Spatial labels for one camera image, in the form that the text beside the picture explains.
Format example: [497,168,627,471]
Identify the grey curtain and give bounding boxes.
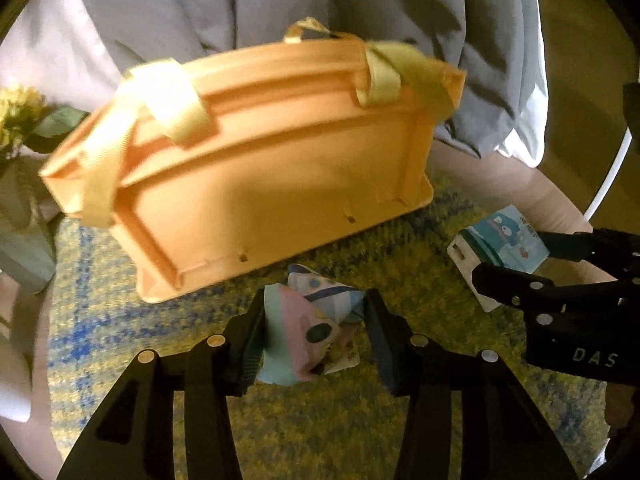
[82,0,548,167]

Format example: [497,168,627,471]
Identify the white ribbed pot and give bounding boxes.
[0,335,32,422]

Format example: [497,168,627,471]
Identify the pastel fabric pouch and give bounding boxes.
[257,264,364,387]

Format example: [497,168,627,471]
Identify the sunflower bouquet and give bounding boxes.
[0,86,89,162]

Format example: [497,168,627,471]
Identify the person's right hand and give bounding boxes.
[604,382,637,438]

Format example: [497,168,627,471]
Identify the white hoop tube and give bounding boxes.
[584,128,632,221]

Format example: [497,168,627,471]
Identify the orange plastic crate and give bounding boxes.
[40,18,466,304]

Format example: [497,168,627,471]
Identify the white sheer curtain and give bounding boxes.
[1,0,120,112]

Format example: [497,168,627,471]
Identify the teal tissue pack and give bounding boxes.
[447,205,550,312]

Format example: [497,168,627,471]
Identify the yellow blue woven mat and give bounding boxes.
[48,172,608,479]

